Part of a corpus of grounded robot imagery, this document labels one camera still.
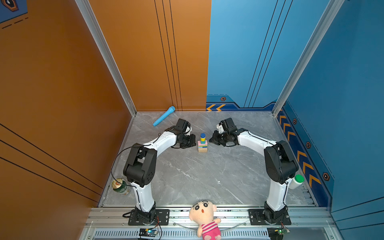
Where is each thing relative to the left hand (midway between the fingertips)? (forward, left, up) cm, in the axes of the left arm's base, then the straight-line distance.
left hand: (196, 142), depth 93 cm
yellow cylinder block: (-1, -4, +5) cm, 6 cm away
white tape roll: (-28, +37, +3) cm, 47 cm away
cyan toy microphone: (+35, +21, -5) cm, 41 cm away
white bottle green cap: (-24, -52, +1) cm, 57 cm away
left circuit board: (-46, +23, -9) cm, 52 cm away
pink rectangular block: (-1, -2, 0) cm, 3 cm away
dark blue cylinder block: (+1, -4, +7) cm, 8 cm away
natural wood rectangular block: (-2, -4, -6) cm, 7 cm away
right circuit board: (-45, -39, -8) cm, 60 cm away
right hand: (+1, -7, +1) cm, 7 cm away
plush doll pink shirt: (-39, -3, 0) cm, 39 cm away
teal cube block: (-1, -4, +1) cm, 4 cm away
